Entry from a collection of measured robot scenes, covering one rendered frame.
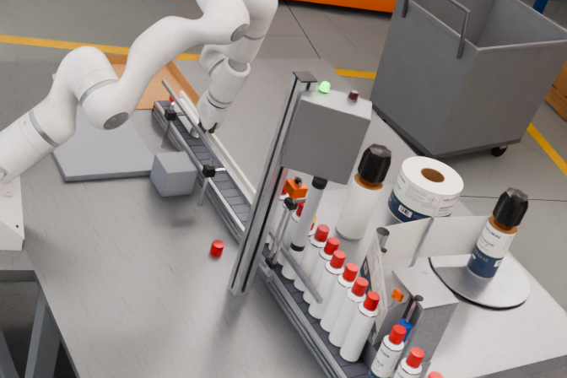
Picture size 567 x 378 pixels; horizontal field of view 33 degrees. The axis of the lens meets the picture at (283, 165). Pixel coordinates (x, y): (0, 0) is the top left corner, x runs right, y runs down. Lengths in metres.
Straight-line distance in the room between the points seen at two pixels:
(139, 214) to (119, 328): 0.47
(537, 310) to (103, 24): 3.45
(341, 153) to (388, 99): 2.92
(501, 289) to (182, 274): 0.94
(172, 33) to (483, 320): 1.17
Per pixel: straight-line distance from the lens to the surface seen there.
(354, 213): 2.75
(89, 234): 2.64
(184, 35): 2.40
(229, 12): 2.36
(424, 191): 2.89
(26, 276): 2.51
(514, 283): 2.91
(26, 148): 2.52
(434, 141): 4.92
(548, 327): 2.83
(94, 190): 2.80
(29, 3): 5.68
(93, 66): 2.47
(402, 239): 2.67
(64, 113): 2.51
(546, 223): 5.11
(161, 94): 3.32
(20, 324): 3.23
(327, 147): 2.21
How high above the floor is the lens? 2.47
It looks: 32 degrees down
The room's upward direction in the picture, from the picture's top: 18 degrees clockwise
